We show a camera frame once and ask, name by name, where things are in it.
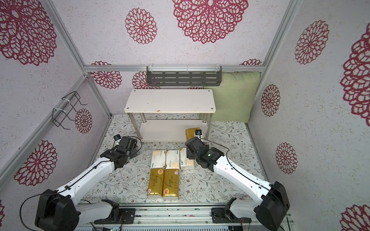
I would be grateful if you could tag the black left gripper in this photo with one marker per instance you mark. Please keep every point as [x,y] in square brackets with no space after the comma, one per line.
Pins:
[136,148]

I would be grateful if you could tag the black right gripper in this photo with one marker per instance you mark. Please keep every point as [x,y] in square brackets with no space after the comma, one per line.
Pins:
[192,145]

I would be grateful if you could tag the gold tissue pack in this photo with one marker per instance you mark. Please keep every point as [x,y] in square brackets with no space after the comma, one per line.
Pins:
[155,185]
[190,133]
[171,184]

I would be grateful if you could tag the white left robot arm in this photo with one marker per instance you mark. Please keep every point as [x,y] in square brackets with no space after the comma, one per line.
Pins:
[61,210]

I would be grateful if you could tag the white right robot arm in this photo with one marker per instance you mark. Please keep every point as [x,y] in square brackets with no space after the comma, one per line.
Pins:
[270,203]

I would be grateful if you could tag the white tissue pack right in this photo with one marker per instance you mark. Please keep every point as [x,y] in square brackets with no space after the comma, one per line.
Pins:
[185,163]

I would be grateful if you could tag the white tissue pack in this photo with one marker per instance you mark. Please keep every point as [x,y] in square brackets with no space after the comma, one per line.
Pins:
[172,159]
[158,159]
[185,163]

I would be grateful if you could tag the white tissue pack left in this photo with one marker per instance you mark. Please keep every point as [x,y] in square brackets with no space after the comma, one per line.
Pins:
[158,159]

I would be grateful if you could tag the white tissue pack middle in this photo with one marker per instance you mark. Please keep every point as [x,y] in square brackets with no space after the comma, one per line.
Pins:
[172,159]

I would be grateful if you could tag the white two-tier metal-legged shelf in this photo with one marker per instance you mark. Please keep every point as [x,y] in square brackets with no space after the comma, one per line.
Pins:
[169,101]

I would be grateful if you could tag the green fabric cushion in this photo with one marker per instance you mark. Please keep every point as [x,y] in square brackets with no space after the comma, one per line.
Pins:
[235,95]

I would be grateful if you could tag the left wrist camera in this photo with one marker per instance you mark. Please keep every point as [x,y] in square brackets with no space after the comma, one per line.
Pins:
[117,137]

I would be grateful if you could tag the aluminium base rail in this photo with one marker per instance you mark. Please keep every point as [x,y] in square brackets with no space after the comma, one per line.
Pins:
[175,217]

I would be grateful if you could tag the black wire wall rack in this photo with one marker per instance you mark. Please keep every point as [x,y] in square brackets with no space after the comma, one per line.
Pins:
[59,115]

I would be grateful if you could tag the grey wall-mounted metal rack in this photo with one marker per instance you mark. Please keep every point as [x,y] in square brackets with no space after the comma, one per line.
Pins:
[186,78]

